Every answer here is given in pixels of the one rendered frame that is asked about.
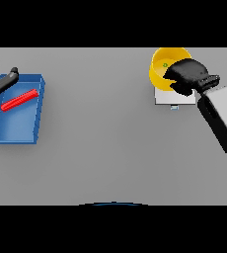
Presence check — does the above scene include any pale square measuring scale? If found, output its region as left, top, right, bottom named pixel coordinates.
left=154, top=86, right=197, bottom=111

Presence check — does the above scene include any red beaker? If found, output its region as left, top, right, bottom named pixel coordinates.
left=0, top=88, right=39, bottom=113

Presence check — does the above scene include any yellow bowl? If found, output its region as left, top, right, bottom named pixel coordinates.
left=148, top=47, right=192, bottom=92

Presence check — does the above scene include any blue tray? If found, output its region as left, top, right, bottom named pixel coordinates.
left=0, top=73, right=46, bottom=145

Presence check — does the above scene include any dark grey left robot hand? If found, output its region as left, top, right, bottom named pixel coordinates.
left=0, top=57, right=20, bottom=100

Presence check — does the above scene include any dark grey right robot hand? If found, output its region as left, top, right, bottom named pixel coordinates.
left=163, top=57, right=221, bottom=97

